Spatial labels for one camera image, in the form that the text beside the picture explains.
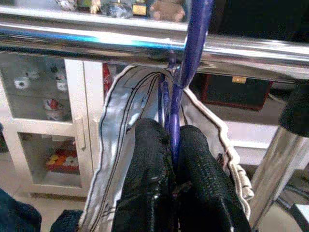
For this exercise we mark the cream denim jacket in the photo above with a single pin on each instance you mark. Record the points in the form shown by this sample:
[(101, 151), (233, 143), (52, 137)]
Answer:
[(116, 120)]

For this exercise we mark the white glass door cabinet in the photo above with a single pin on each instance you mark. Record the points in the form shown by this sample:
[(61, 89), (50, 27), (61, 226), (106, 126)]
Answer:
[(79, 96)]

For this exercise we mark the blue plastic clothes hanger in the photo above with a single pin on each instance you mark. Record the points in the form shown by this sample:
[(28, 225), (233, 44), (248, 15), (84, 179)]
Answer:
[(198, 36)]

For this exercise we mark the red packet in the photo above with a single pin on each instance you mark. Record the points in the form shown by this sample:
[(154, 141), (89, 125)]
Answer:
[(108, 72)]

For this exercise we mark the chrome rack upright post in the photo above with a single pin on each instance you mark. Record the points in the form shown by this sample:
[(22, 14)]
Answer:
[(277, 154)]

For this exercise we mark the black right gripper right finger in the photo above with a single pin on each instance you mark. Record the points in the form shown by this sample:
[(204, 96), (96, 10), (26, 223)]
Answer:
[(205, 193)]

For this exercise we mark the dark blue denim garment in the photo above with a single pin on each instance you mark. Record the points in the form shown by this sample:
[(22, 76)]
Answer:
[(66, 222), (17, 212)]

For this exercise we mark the red floral box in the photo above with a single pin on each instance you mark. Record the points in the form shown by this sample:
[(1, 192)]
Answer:
[(62, 160)]

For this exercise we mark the black red-framed box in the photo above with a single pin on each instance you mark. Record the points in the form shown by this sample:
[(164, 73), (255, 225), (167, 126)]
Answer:
[(229, 94)]

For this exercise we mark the brown teddy figurine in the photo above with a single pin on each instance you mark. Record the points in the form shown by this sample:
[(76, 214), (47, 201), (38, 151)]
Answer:
[(167, 10)]

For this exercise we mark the black television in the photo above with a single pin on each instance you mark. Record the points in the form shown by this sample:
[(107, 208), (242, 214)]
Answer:
[(253, 17)]

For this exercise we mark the chrome clothes rail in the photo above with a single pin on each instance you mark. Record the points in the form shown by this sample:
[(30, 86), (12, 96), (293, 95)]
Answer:
[(96, 41)]

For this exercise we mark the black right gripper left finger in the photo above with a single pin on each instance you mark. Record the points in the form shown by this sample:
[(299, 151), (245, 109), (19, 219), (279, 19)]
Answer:
[(147, 169)]

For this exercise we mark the small yellow box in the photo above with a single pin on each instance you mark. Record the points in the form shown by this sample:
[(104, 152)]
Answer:
[(139, 9)]

